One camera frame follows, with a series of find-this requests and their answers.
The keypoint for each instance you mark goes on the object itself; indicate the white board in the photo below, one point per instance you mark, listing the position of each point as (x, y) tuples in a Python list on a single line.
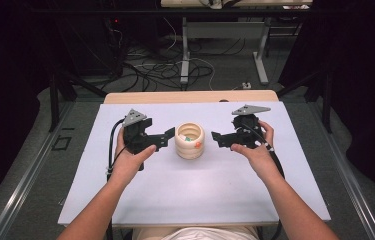
[(208, 186)]

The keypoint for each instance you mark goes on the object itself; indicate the cream ribbed round container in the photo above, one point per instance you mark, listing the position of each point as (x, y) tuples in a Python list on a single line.
[(190, 150)]

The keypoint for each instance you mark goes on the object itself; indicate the person's left hand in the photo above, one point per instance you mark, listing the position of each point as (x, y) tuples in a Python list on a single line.
[(128, 165)]

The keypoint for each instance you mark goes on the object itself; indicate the white power strip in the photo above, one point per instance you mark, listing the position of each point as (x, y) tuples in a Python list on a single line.
[(246, 85)]

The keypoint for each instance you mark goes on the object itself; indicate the dark equipment rack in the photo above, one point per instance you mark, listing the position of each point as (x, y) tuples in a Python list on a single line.
[(115, 43)]

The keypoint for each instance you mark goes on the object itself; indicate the black metal stand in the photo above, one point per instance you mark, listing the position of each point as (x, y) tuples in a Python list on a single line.
[(325, 100), (54, 100)]

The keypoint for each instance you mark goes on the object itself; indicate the white metal desk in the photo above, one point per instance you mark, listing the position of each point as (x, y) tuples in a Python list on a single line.
[(225, 30)]

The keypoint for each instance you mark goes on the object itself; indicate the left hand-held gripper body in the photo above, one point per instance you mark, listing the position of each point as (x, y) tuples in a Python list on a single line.
[(136, 136)]

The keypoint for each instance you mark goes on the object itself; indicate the person's light clothing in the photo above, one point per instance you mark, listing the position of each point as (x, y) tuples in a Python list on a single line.
[(195, 234)]

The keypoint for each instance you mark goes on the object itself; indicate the metal floor rail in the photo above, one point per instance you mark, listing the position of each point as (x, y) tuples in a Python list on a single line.
[(25, 186), (351, 186)]

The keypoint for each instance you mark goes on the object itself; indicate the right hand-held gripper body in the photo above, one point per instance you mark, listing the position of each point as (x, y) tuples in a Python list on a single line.
[(246, 131)]

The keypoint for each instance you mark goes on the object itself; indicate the small green item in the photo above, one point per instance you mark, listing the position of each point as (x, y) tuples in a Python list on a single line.
[(187, 138)]

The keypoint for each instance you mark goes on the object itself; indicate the person's right hand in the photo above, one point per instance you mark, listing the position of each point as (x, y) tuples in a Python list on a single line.
[(261, 160)]

